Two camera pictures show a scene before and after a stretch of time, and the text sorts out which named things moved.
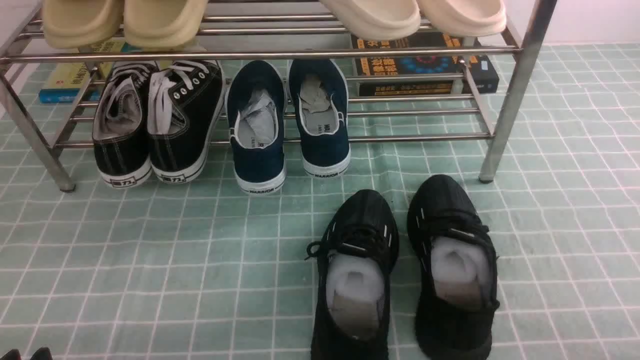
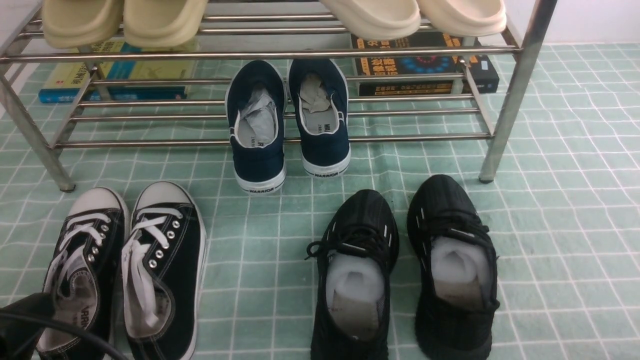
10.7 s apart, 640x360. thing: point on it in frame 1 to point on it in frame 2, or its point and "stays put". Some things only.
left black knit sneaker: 356,258 stays put
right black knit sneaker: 456,294 stays put
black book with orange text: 481,73 stays put
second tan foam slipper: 162,25 stays put
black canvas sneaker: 184,100 to 164,270
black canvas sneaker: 120,130 to 83,270
